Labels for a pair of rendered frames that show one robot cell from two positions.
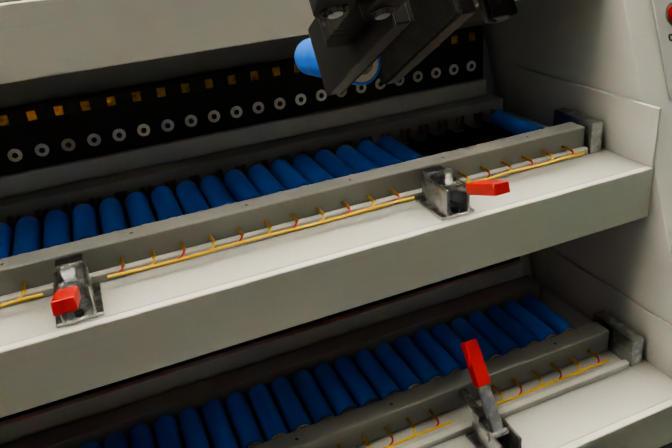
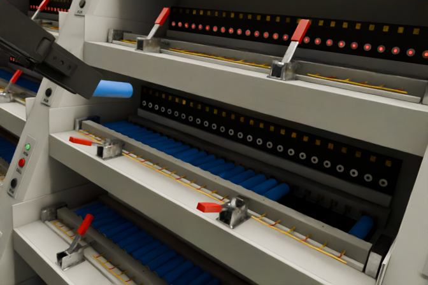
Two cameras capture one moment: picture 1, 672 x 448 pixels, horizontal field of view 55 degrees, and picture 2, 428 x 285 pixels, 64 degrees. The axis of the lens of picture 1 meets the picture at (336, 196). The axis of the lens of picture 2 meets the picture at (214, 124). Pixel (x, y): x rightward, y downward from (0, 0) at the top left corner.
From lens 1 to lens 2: 0.43 m
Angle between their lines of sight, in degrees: 54
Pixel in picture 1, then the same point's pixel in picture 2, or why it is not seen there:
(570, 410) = not seen: outside the picture
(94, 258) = (128, 146)
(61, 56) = (144, 74)
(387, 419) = not seen: outside the picture
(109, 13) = (158, 64)
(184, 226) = (151, 153)
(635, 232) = not seen: outside the picture
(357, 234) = (187, 198)
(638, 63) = (404, 224)
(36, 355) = (86, 159)
